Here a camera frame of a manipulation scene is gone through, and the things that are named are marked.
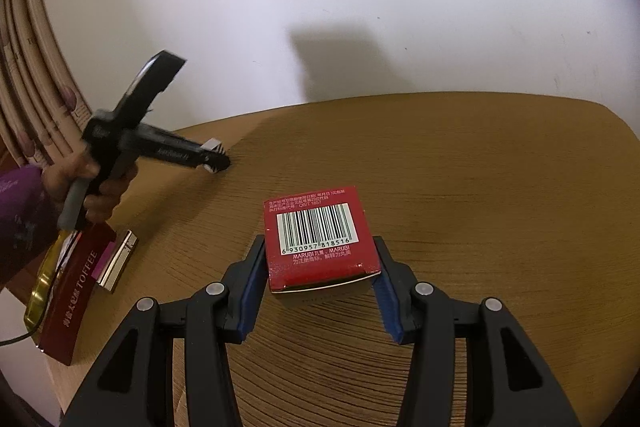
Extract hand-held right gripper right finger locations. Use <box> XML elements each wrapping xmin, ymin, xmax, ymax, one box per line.
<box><xmin>371</xmin><ymin>235</ymin><xmax>583</xmax><ymax>427</ymax></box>

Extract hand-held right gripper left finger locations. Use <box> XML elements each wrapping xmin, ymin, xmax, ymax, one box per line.
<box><xmin>65</xmin><ymin>234</ymin><xmax>268</xmax><ymax>427</ymax></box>

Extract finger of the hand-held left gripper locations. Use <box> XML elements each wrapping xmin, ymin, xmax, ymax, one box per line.
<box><xmin>135</xmin><ymin>123</ymin><xmax>213</xmax><ymax>154</ymax></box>
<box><xmin>134</xmin><ymin>138</ymin><xmax>217</xmax><ymax>171</ymax></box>

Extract red cube box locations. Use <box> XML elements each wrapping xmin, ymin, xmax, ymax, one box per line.
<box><xmin>262</xmin><ymin>184</ymin><xmax>383</xmax><ymax>310</ymax></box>

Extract gold tray with red sides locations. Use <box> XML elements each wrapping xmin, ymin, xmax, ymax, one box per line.
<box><xmin>22</xmin><ymin>222</ymin><xmax>119</xmax><ymax>366</ymax></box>

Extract person's left hand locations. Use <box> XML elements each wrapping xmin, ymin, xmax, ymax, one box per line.
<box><xmin>41</xmin><ymin>152</ymin><xmax>138</xmax><ymax>225</ymax></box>

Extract beige patterned curtain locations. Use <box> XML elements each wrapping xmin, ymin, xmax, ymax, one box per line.
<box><xmin>0</xmin><ymin>0</ymin><xmax>97</xmax><ymax>168</ymax></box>

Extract beige rectangular box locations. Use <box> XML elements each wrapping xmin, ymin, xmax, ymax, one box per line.
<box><xmin>95</xmin><ymin>229</ymin><xmax>140</xmax><ymax>294</ymax></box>

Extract black cable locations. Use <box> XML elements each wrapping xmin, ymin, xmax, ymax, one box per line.
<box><xmin>0</xmin><ymin>326</ymin><xmax>37</xmax><ymax>347</ymax></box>

